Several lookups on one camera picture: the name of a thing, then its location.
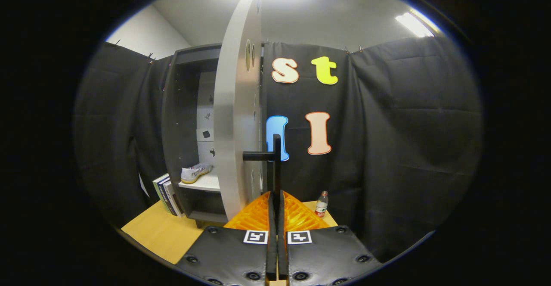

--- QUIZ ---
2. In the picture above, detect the black door handle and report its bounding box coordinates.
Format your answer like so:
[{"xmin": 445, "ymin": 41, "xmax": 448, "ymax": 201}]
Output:
[{"xmin": 242, "ymin": 134, "xmax": 282, "ymax": 194}]

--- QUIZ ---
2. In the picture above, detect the narrow ceiling light strip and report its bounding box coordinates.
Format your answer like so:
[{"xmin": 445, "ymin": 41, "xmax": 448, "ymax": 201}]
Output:
[{"xmin": 395, "ymin": 11, "xmax": 435, "ymax": 38}]

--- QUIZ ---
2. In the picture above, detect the black backdrop cloth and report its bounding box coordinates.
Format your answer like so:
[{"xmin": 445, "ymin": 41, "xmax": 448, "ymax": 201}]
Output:
[{"xmin": 73, "ymin": 36, "xmax": 483, "ymax": 263}]

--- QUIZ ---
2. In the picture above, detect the beige shoe cabinet door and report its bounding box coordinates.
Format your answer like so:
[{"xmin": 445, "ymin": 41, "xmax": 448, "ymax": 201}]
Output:
[{"xmin": 213, "ymin": 0, "xmax": 264, "ymax": 221}]

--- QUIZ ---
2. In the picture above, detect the dark blue book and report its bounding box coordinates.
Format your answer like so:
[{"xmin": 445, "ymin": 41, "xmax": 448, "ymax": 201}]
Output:
[{"xmin": 157, "ymin": 176, "xmax": 180, "ymax": 217}]

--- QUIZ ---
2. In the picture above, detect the dark grey shoe cabinet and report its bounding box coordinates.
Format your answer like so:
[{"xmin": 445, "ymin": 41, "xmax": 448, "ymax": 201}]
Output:
[{"xmin": 161, "ymin": 43, "xmax": 229, "ymax": 228}]

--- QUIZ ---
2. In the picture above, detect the white cabinet shelf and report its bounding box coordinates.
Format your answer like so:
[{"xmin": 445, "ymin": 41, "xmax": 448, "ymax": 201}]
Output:
[{"xmin": 179, "ymin": 173, "xmax": 221, "ymax": 192}]

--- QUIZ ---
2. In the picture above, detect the green white book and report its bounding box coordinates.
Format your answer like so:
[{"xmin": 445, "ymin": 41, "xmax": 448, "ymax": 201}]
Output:
[{"xmin": 152, "ymin": 173, "xmax": 177, "ymax": 216}]

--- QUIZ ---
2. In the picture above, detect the clear water bottle red label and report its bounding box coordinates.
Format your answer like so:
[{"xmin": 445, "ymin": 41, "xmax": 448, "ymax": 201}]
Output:
[{"xmin": 315, "ymin": 190, "xmax": 329, "ymax": 218}]

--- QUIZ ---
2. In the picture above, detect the white grey book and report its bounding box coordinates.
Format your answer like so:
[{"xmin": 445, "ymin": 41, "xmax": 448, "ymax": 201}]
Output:
[{"xmin": 164, "ymin": 180, "xmax": 186, "ymax": 218}]

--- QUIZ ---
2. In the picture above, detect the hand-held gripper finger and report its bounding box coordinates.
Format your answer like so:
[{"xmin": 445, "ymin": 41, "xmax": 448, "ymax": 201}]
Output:
[
  {"xmin": 174, "ymin": 190, "xmax": 278, "ymax": 286},
  {"xmin": 278, "ymin": 190, "xmax": 383, "ymax": 286}
]

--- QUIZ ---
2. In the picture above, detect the white shoe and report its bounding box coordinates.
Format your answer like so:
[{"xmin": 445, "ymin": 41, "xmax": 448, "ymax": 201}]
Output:
[{"xmin": 180, "ymin": 163, "xmax": 213, "ymax": 184}]

